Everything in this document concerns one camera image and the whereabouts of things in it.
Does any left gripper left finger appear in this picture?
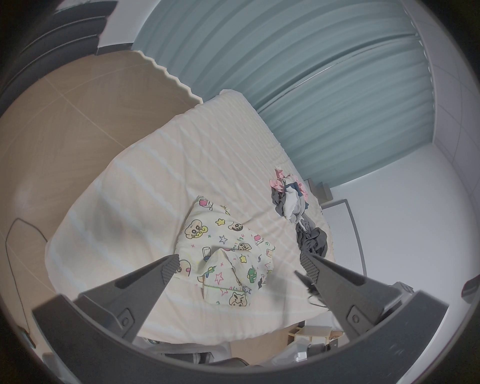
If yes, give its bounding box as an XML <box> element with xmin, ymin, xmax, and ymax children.
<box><xmin>77</xmin><ymin>254</ymin><xmax>181</xmax><ymax>343</ymax></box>

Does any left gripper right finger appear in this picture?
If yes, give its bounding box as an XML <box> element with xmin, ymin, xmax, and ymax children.
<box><xmin>300</xmin><ymin>250</ymin><xmax>404</xmax><ymax>340</ymax></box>

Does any white printed pyjama top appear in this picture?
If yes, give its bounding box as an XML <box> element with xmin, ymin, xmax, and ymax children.
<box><xmin>175</xmin><ymin>195</ymin><xmax>276</xmax><ymax>308</ymax></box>

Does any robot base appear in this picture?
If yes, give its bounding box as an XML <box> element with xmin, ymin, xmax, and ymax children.
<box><xmin>135</xmin><ymin>335</ymin><xmax>252</xmax><ymax>369</ymax></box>

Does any pile of clothes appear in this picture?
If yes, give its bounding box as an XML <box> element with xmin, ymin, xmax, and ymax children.
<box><xmin>268</xmin><ymin>167</ymin><xmax>311</xmax><ymax>224</ymax></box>

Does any bed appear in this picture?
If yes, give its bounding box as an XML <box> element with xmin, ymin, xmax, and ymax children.
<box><xmin>45</xmin><ymin>89</ymin><xmax>367</xmax><ymax>344</ymax></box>

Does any wooden white drawer cabinet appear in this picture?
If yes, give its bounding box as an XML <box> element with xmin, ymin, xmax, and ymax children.
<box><xmin>287</xmin><ymin>324</ymin><xmax>344</xmax><ymax>347</ymax></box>

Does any black garment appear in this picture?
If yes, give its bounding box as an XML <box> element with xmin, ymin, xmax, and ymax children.
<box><xmin>295</xmin><ymin>214</ymin><xmax>329</xmax><ymax>260</ymax></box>

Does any grey bedside table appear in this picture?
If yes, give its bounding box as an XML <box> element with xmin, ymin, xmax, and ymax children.
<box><xmin>307</xmin><ymin>179</ymin><xmax>333</xmax><ymax>205</ymax></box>

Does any blue-green curtain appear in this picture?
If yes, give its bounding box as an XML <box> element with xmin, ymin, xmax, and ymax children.
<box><xmin>131</xmin><ymin>0</ymin><xmax>421</xmax><ymax>109</ymax></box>
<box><xmin>257</xmin><ymin>35</ymin><xmax>436</xmax><ymax>187</ymax></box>

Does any black cable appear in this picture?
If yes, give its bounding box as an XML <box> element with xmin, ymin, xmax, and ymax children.
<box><xmin>5</xmin><ymin>217</ymin><xmax>48</xmax><ymax>334</ymax></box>

